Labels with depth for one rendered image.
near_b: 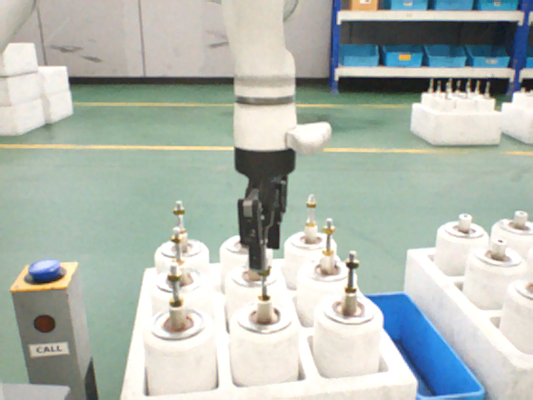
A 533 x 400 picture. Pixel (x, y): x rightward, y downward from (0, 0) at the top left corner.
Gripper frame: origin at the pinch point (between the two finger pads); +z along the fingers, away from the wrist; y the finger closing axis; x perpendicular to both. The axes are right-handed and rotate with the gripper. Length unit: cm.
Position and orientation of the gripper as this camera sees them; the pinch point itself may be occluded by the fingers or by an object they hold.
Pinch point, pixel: (265, 250)
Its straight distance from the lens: 63.4
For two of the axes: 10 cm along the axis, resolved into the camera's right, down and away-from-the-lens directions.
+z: 0.0, 9.4, 3.3
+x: 9.6, 0.9, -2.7
